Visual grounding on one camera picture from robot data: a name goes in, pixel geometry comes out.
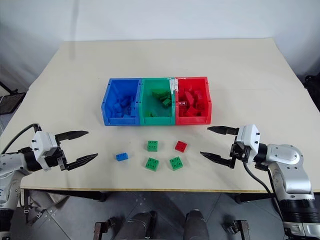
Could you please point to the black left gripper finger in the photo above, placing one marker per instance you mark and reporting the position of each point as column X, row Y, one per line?
column 82, row 160
column 72, row 134

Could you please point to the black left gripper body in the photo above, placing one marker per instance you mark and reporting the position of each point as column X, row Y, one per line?
column 53, row 161

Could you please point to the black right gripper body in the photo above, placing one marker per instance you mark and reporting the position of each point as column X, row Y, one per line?
column 241, row 152

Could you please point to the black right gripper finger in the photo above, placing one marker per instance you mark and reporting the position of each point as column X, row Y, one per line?
column 217, row 158
column 223, row 130

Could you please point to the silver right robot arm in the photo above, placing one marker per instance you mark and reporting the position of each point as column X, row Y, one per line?
column 290, row 170

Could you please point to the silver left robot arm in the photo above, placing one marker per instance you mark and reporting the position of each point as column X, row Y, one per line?
column 10, row 165

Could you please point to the red plastic bin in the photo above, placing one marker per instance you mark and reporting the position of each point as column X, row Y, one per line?
column 192, row 120

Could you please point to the beige cloth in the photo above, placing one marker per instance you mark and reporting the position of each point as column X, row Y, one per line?
column 50, row 198

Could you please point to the blue toy brick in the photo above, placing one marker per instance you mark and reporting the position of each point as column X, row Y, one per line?
column 122, row 156
column 117, row 108
column 123, row 102

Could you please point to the blue plastic bin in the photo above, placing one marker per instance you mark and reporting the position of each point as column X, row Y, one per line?
column 112, row 120

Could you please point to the white printed label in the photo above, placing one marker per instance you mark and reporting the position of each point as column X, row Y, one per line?
column 183, row 103

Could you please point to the white tape strip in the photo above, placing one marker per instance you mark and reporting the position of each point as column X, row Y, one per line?
column 173, row 85

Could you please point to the green plastic bin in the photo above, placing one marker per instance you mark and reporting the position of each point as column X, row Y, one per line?
column 156, row 120

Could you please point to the dark rounded shape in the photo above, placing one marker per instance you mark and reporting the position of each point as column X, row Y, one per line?
column 140, row 226
column 197, row 225

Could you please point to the black flat stand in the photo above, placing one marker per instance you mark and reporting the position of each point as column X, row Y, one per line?
column 10, row 102

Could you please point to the small green toy brick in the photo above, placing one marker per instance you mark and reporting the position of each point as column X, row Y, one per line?
column 150, row 114

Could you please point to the black wheeled equipment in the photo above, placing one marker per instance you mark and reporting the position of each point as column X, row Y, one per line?
column 312, row 86

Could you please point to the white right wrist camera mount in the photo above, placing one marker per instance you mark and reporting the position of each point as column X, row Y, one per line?
column 248, row 138

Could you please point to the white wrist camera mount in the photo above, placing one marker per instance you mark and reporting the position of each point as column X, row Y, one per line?
column 248, row 138
column 43, row 146

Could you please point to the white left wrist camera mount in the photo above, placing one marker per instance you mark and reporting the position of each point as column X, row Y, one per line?
column 43, row 146

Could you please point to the black table frame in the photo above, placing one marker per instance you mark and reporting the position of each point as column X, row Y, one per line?
column 140, row 194

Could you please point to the rusty metal floor bracket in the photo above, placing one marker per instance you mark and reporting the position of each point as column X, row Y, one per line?
column 107, row 228
column 237, row 228

